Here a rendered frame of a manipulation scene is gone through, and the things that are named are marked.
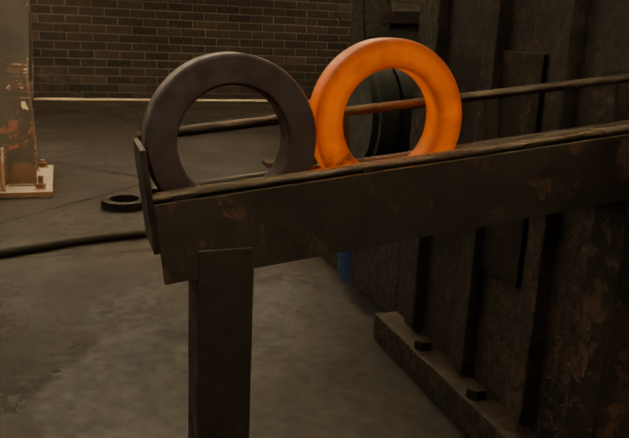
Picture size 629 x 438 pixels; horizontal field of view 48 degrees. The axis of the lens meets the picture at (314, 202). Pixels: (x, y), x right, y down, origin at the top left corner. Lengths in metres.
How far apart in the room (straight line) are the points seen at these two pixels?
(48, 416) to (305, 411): 0.50
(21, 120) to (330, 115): 2.57
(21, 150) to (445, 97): 2.63
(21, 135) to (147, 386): 1.88
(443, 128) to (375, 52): 0.12
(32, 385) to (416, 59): 1.13
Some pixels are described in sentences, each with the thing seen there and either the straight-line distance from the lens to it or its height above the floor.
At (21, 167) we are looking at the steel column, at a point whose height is 0.11.
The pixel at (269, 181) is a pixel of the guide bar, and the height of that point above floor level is 0.60.
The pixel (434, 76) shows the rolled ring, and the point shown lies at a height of 0.71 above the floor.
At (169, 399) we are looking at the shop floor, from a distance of 1.54.
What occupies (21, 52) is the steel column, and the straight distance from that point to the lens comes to 3.23.
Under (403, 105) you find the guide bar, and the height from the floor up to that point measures 0.67.
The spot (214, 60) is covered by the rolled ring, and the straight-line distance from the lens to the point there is 0.73.
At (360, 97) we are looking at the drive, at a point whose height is 0.55.
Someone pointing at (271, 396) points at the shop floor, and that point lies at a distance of 1.54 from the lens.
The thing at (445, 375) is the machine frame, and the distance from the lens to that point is 1.52.
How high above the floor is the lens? 0.76
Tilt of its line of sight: 14 degrees down
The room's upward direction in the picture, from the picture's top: 3 degrees clockwise
